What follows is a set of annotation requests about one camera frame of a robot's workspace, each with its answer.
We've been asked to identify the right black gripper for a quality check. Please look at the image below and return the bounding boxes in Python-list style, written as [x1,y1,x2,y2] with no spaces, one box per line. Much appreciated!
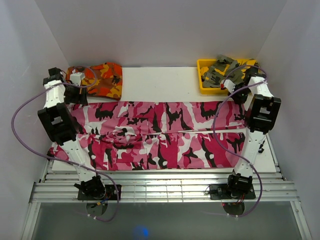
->
[227,84,252,105]

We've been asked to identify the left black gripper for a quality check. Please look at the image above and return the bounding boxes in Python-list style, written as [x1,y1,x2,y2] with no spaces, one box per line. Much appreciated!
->
[64,82,89,106]

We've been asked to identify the pink camouflage trousers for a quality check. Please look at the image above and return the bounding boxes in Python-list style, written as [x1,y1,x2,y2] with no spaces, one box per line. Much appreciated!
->
[47,100,251,172]

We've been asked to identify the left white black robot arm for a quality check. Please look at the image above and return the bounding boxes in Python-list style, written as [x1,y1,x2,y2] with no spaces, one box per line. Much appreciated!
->
[37,67,106,200]

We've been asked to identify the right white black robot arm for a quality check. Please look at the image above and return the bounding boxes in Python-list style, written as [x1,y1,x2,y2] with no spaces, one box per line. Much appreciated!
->
[224,67,282,199]

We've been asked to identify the green yellow camouflage trousers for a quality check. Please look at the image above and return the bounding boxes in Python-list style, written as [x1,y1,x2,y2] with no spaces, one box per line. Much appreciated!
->
[199,54,259,88]

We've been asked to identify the orange camouflage folded trousers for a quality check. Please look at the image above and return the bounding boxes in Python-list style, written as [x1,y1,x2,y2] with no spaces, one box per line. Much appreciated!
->
[66,62,123,101]

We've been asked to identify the yellow plastic bin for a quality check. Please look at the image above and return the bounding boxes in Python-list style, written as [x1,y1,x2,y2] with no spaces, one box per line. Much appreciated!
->
[196,55,262,95]

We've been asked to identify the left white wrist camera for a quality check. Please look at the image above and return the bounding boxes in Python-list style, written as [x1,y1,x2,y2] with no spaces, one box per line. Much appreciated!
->
[69,72,85,86]

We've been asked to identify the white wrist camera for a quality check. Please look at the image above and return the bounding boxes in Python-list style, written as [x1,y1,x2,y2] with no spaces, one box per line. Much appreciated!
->
[69,72,85,86]
[220,79,236,94]

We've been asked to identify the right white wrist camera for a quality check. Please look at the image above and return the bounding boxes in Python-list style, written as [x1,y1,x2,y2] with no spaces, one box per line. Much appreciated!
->
[220,79,236,94]

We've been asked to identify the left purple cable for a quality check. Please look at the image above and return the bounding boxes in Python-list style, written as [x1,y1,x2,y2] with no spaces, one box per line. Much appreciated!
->
[11,66,121,223]

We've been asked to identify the aluminium rail frame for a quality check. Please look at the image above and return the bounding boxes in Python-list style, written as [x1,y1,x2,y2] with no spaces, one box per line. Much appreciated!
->
[21,147,312,240]

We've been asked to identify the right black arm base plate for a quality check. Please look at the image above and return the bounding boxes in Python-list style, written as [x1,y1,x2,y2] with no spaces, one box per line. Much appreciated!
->
[204,183,256,201]

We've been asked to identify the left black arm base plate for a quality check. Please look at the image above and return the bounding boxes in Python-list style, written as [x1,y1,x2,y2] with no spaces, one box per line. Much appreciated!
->
[76,184,117,201]

